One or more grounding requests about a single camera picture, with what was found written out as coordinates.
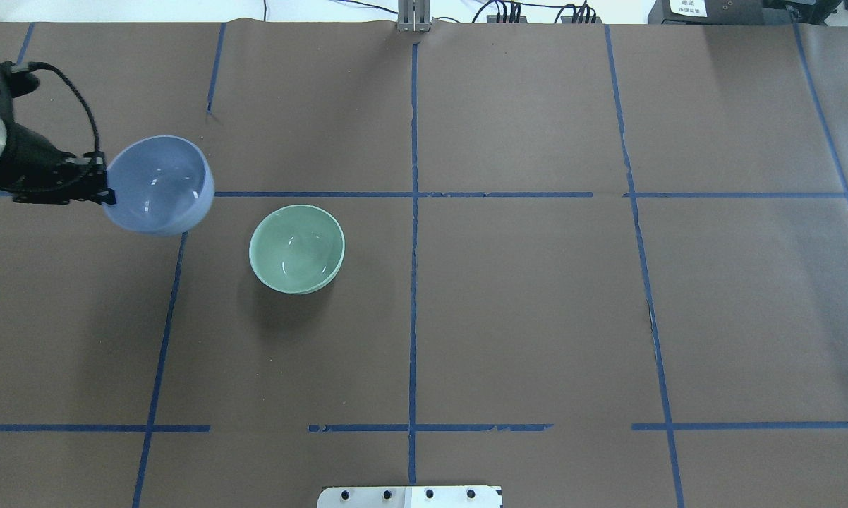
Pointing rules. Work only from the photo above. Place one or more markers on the black power strip left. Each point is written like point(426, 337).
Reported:
point(507, 14)

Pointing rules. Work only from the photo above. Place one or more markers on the brown paper table cover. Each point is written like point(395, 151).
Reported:
point(592, 265)

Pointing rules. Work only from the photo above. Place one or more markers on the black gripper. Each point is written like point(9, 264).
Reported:
point(30, 161)

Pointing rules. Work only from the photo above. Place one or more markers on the black power strip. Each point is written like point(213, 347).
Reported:
point(507, 14)
point(577, 14)

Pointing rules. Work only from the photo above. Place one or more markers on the grey aluminium frame post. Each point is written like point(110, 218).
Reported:
point(414, 16)

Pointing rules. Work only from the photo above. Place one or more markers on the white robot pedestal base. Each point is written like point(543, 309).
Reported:
point(412, 496)

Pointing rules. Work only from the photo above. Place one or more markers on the blue ceramic bowl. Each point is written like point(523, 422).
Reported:
point(163, 186)

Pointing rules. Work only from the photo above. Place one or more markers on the black power strip right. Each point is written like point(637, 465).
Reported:
point(577, 14)

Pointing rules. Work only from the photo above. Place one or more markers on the black computer box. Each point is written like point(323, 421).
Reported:
point(706, 13)

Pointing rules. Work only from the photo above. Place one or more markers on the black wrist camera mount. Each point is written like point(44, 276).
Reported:
point(15, 81)

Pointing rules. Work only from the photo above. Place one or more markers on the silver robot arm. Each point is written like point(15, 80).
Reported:
point(35, 172)

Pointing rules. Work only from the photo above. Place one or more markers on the green ceramic bowl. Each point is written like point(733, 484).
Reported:
point(297, 249)

